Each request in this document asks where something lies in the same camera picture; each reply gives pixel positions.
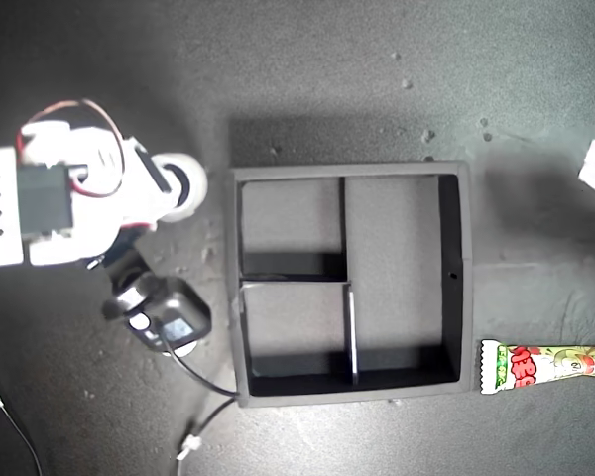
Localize black tray with wells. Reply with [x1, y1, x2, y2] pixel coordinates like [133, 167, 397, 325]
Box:
[226, 161, 475, 409]

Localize printed green red snack bar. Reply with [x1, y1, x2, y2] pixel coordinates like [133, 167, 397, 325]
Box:
[477, 338, 595, 397]

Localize red gripper servo wire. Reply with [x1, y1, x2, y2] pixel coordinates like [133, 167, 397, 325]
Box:
[15, 98, 127, 200]

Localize large white tape roll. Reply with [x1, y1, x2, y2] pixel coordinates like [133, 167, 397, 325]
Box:
[151, 152, 210, 223]

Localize thin black cable white connector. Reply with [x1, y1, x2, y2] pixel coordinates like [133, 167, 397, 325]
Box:
[0, 369, 44, 476]

